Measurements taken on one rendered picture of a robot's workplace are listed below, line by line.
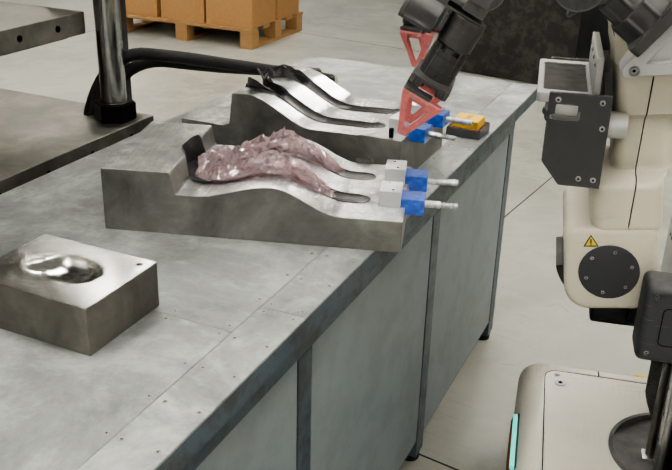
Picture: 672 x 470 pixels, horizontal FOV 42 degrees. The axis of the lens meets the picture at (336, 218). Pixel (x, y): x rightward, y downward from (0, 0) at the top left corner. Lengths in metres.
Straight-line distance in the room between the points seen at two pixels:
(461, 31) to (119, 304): 0.63
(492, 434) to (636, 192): 1.01
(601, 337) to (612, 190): 1.37
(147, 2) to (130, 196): 5.38
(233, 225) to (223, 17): 5.07
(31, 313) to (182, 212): 0.36
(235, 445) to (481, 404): 1.31
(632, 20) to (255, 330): 0.68
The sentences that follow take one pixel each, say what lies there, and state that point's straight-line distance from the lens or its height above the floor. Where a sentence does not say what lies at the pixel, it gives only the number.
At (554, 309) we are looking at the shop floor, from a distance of 2.99.
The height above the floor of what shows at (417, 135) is 0.89.
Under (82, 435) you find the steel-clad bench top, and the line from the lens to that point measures 1.04.
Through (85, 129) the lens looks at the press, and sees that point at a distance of 2.09.
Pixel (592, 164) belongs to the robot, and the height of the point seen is 0.93.
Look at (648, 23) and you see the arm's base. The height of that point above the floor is 1.19.
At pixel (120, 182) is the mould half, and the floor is 0.89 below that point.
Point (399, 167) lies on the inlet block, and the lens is 1.55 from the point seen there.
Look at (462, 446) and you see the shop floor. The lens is 2.32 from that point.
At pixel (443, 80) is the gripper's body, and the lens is 1.37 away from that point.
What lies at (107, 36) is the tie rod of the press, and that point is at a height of 0.99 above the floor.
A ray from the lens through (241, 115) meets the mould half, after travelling 1.81.
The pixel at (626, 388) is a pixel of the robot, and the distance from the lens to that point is 2.13.
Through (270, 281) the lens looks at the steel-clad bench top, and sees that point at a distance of 1.32.
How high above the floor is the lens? 1.42
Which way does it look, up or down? 24 degrees down
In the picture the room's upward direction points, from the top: 2 degrees clockwise
